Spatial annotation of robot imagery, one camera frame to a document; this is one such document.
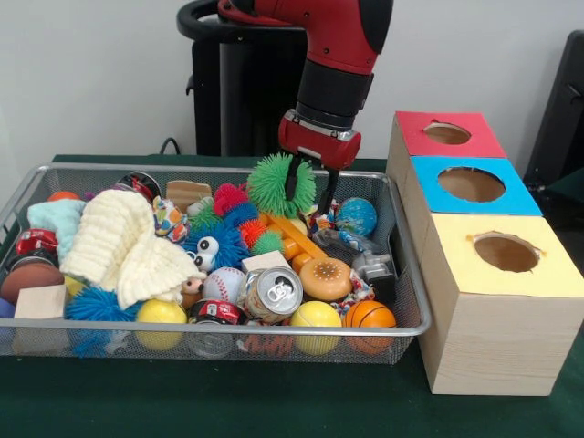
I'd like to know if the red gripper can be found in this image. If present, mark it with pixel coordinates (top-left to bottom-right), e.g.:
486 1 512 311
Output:
277 109 362 215

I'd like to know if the crushed clear plastic bottle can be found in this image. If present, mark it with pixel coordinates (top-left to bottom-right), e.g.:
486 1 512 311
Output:
313 226 380 255

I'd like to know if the cream waffle cloth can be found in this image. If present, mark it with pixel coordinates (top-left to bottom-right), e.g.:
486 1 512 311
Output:
59 189 207 309

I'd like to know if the wooden box with three holes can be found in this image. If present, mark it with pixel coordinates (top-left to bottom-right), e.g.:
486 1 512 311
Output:
385 110 584 396

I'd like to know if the green spiky rubber ball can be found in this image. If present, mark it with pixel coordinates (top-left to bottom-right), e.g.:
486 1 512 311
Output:
245 153 317 219

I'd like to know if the opened silver drink can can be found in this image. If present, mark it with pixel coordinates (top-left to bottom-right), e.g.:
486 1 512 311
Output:
236 266 305 326

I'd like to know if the white baseball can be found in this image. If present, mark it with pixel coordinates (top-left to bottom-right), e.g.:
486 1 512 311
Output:
203 266 246 303

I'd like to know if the orange plush toy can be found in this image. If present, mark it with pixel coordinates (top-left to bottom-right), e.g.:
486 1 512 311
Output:
180 276 206 309

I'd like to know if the blue spiky ball with eyes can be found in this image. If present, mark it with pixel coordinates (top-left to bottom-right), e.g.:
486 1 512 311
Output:
64 286 142 323

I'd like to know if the mint knitted cloth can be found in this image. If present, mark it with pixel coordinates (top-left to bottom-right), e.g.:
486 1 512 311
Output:
26 199 88 266

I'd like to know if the side table with green cloth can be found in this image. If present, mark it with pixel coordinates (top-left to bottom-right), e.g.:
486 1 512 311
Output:
545 169 584 215

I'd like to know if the black upright panel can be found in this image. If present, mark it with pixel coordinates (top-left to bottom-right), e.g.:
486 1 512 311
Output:
524 29 584 183

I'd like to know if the plain wooden block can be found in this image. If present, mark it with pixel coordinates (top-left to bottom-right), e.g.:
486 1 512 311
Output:
13 285 68 320

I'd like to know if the brown toy football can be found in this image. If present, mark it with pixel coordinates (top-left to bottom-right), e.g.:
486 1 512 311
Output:
0 263 65 306

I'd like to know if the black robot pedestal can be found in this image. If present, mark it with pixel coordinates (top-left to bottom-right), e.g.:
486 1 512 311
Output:
176 0 320 159

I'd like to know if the shallow wire mesh bin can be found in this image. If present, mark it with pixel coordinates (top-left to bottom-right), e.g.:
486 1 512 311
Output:
0 162 433 366

